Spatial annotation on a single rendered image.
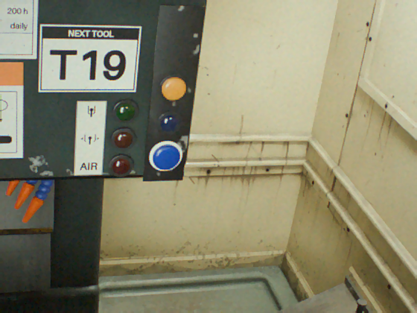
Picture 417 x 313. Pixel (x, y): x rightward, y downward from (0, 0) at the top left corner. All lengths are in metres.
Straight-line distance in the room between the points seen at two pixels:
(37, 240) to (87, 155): 0.86
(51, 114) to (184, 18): 0.17
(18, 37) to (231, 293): 1.65
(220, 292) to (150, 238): 0.29
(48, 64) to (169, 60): 0.12
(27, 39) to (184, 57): 0.16
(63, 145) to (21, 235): 0.86
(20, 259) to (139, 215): 0.55
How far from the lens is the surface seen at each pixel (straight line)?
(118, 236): 2.11
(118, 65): 0.71
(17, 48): 0.70
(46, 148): 0.75
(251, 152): 2.05
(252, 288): 2.28
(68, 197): 1.58
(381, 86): 1.73
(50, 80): 0.71
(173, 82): 0.72
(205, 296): 2.21
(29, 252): 1.62
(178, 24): 0.71
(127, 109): 0.73
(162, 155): 0.76
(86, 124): 0.73
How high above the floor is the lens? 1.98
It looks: 28 degrees down
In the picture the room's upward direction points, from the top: 8 degrees clockwise
